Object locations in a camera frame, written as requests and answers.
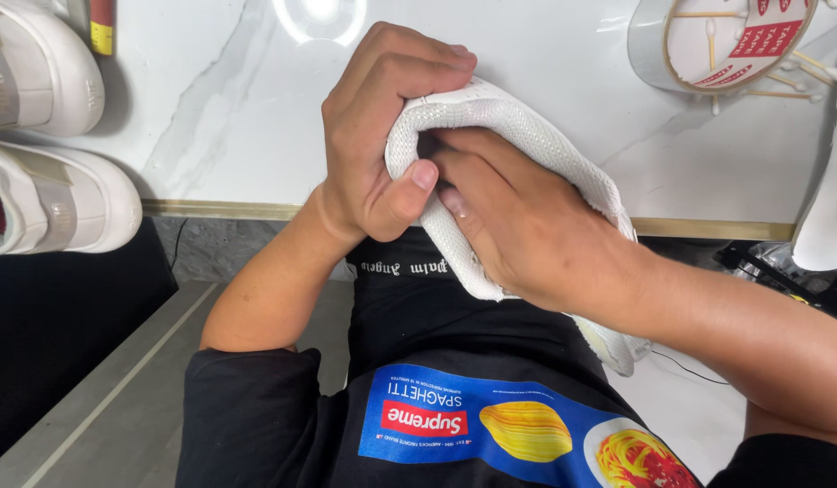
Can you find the white knit sneaker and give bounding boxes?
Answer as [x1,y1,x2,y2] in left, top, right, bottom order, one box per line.
[384,76,654,378]

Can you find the black frame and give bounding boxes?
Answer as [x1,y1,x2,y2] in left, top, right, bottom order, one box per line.
[713,240,837,328]

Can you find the thin black cable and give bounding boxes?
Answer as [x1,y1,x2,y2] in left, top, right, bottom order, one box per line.
[169,217,189,273]
[651,350,731,386]

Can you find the pile of cotton swabs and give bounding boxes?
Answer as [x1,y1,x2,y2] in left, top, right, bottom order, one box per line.
[672,0,837,116]

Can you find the clear tape roll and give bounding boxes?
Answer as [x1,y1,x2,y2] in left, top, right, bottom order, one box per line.
[627,0,820,95]

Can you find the black printed t-shirt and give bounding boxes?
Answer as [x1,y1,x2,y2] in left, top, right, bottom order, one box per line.
[176,346,837,488]

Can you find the person's left hand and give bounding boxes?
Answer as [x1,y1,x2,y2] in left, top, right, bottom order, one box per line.
[320,22,478,244]

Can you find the black shorts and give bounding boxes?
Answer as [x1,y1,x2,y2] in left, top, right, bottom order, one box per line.
[344,227,610,408]

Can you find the red and yellow bottle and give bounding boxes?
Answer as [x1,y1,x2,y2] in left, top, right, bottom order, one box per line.
[86,0,116,57]

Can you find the person's right hand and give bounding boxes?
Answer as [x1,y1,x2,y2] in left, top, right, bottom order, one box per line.
[428,127,656,319]

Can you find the white strap sneaker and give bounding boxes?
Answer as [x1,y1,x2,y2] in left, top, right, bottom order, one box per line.
[0,137,144,256]
[0,0,106,138]

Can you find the black cabinet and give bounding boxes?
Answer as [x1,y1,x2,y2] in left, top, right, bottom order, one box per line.
[0,217,179,470]

